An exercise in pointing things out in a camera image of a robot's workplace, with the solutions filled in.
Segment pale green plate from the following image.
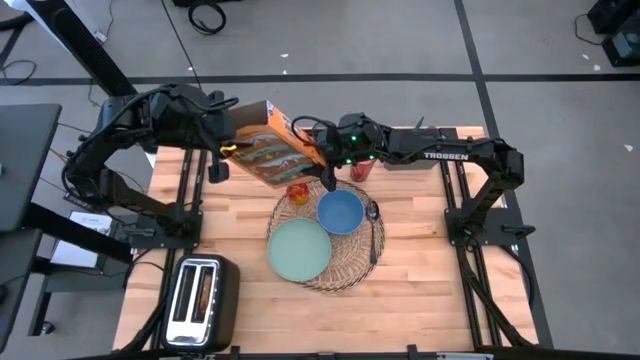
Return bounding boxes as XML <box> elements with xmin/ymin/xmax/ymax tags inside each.
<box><xmin>266</xmin><ymin>217</ymin><xmax>333</xmax><ymax>283</ymax></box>

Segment black desk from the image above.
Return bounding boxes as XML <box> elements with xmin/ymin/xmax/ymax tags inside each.
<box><xmin>0</xmin><ymin>103</ymin><xmax>63</xmax><ymax>234</ymax></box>

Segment black and chrome toaster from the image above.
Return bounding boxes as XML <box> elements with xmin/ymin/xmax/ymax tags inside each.
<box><xmin>160</xmin><ymin>253</ymin><xmax>242</xmax><ymax>354</ymax></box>

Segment round woven placemat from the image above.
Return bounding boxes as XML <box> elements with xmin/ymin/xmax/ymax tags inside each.
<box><xmin>266</xmin><ymin>178</ymin><xmax>387</xmax><ymax>293</ymax></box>

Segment black table frame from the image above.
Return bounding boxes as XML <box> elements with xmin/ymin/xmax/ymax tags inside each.
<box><xmin>114</xmin><ymin>124</ymin><xmax>542</xmax><ymax>360</ymax></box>

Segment toast slice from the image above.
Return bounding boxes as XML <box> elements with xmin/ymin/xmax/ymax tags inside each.
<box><xmin>198</xmin><ymin>273</ymin><xmax>213</xmax><ymax>322</ymax></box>

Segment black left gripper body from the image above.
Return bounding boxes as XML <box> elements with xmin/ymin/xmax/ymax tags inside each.
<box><xmin>197</xmin><ymin>92</ymin><xmax>240</xmax><ymax>147</ymax></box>

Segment red apple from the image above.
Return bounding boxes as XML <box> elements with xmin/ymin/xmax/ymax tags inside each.
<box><xmin>286</xmin><ymin>182</ymin><xmax>311</xmax><ymax>206</ymax></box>

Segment black floor equipment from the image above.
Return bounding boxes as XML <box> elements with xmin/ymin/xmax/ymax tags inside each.
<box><xmin>586</xmin><ymin>0</ymin><xmax>640</xmax><ymax>69</ymax></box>

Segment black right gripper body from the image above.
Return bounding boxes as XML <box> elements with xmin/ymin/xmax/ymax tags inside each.
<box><xmin>312</xmin><ymin>115</ymin><xmax>385</xmax><ymax>169</ymax></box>

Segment black stand beam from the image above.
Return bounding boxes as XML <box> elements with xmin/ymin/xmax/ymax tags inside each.
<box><xmin>22</xmin><ymin>0</ymin><xmax>139</xmax><ymax>97</ymax></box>

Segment orange cereal box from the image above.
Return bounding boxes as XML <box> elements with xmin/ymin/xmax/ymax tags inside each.
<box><xmin>227</xmin><ymin>99</ymin><xmax>330</xmax><ymax>190</ymax></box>

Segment blue ceramic bowl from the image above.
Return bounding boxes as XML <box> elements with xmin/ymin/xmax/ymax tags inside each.
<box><xmin>315</xmin><ymin>189</ymin><xmax>366</xmax><ymax>237</ymax></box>

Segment black spoon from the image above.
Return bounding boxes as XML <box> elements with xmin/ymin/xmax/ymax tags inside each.
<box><xmin>365</xmin><ymin>200</ymin><xmax>382</xmax><ymax>266</ymax></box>

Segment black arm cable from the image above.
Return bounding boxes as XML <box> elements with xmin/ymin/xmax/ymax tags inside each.
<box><xmin>291</xmin><ymin>115</ymin><xmax>342</xmax><ymax>147</ymax></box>

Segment white paper sheets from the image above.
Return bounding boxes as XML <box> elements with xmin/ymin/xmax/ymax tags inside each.
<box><xmin>49</xmin><ymin>209</ymin><xmax>114</xmax><ymax>269</ymax></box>

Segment coiled black cable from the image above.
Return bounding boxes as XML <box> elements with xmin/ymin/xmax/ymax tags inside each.
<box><xmin>187</xmin><ymin>1</ymin><xmax>228</xmax><ymax>36</ymax></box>

